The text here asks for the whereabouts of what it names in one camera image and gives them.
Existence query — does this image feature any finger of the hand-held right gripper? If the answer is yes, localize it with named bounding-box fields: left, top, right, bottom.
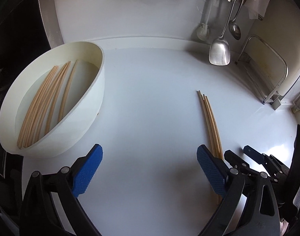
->
left=243, top=146, right=291, bottom=177
left=225, top=150, right=260, bottom=176

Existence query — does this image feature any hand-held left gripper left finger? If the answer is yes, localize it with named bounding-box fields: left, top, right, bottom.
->
left=19, top=144, right=103, bottom=236

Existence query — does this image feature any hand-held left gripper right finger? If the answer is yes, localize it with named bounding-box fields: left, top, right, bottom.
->
left=197, top=145, right=280, bottom=236

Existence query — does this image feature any white round bowl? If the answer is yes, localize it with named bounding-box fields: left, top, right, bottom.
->
left=0, top=41, right=106, bottom=158

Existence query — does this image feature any bundle of wooden chopsticks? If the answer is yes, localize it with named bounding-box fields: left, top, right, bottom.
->
left=17, top=59, right=78, bottom=149

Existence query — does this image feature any metal spatula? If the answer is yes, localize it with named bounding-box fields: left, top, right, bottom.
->
left=208, top=0, right=246, bottom=66

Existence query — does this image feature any beige cutting board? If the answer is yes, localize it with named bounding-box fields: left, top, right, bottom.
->
left=241, top=17, right=300, bottom=96

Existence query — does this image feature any metal spoon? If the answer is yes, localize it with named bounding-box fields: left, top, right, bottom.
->
left=228, top=0, right=247, bottom=40

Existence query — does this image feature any white dish brush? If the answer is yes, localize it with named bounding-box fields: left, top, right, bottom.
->
left=196, top=0, right=215, bottom=40

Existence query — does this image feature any white cloth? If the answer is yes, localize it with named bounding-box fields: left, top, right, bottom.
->
left=246, top=0, right=272, bottom=20

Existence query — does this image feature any black cooktop with steel trim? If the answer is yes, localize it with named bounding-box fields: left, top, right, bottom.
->
left=0, top=0, right=64, bottom=99

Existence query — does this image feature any metal wire rack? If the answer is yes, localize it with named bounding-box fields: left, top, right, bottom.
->
left=235, top=35, right=288, bottom=110

